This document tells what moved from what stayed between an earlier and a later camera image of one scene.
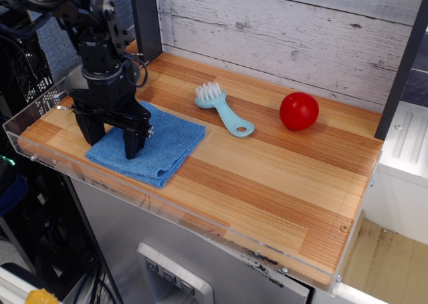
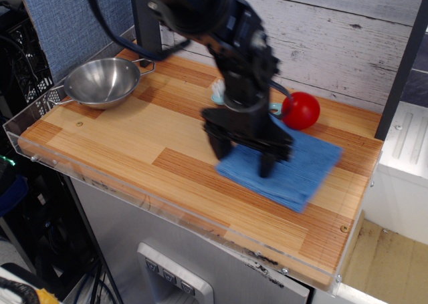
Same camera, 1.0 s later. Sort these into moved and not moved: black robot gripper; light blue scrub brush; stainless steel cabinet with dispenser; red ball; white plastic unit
Moved: black robot gripper; light blue scrub brush
Not moved: white plastic unit; stainless steel cabinet with dispenser; red ball
